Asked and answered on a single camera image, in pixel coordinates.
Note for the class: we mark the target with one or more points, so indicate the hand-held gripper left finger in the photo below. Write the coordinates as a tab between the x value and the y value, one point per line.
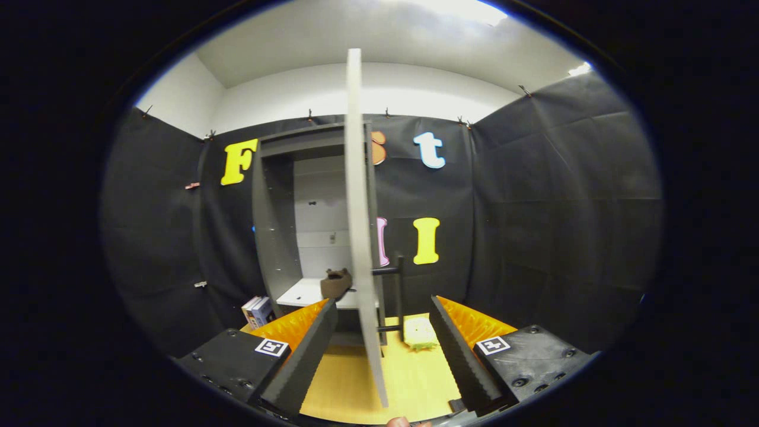
305	356

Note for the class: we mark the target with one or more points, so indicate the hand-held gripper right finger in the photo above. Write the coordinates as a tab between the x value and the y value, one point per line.
459	356

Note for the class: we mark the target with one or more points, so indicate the brown fluffy shoe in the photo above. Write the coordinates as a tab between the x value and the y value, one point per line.
335	283

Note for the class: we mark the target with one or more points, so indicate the grey shoe cabinet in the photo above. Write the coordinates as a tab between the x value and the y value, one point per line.
274	237

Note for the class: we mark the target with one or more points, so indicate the beige shoe cabinet door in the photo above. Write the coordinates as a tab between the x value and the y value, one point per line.
359	237

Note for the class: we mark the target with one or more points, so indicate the yellow corn toy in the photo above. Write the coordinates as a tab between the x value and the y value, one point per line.
421	334

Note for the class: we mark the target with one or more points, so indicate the blue-grey book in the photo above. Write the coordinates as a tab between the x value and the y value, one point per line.
263	312

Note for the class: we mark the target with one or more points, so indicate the black backdrop cloth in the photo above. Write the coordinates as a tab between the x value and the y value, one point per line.
563	207

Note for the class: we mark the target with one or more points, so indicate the small ceiling light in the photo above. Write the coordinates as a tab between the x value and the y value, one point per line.
581	69

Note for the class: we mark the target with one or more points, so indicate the long ceiling light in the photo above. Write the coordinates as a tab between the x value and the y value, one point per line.
462	10

